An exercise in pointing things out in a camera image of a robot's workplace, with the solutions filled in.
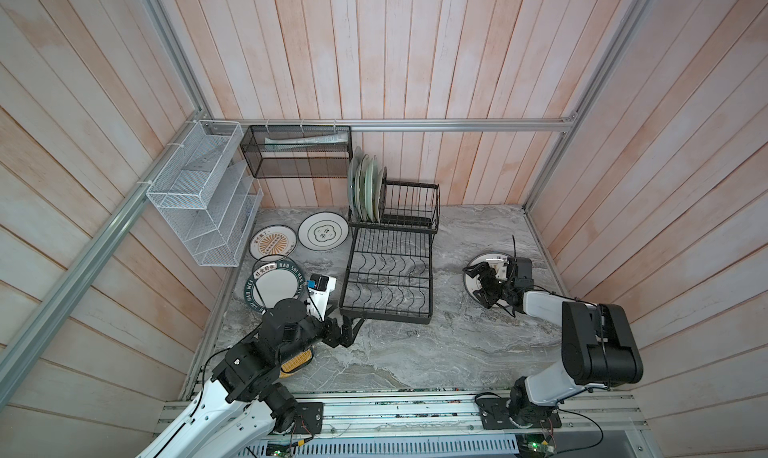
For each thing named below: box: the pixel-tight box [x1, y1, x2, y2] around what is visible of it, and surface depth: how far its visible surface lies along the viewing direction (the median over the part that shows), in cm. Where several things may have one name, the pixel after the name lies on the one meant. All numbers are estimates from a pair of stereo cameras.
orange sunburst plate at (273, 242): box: [249, 224, 297, 262], surface depth 112 cm
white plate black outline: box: [297, 211, 350, 252], surface depth 114 cm
